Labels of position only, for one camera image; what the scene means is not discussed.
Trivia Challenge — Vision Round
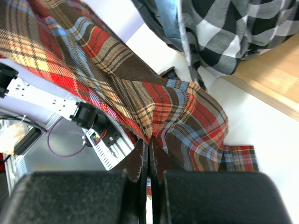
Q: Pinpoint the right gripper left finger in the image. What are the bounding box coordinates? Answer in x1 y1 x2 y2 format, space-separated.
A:
0 140 147 224

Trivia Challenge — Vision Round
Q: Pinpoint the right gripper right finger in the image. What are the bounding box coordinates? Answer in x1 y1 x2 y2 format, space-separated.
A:
149 138 291 224

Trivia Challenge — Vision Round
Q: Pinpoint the red plaid shirt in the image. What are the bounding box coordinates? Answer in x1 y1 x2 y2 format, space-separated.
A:
0 0 258 171

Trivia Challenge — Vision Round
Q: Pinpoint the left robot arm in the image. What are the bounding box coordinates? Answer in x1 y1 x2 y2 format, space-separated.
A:
0 63 109 133

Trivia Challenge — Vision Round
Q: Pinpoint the black white checked shirt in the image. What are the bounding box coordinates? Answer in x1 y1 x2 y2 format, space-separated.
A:
177 0 299 88

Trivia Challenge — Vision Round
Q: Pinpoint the light blue shirt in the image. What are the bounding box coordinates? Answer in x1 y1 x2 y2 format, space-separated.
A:
131 0 183 52

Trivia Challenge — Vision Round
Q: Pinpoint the wooden clothes rack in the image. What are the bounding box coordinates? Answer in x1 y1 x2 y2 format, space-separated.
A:
223 35 299 121

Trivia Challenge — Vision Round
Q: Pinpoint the white slotted cable duct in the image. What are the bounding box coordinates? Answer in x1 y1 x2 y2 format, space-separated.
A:
85 129 124 170

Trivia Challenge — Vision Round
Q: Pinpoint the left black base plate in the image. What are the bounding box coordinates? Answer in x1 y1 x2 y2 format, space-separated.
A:
100 123 122 148

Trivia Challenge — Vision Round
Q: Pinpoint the aluminium rail frame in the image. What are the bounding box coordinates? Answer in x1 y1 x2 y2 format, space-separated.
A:
0 112 136 196

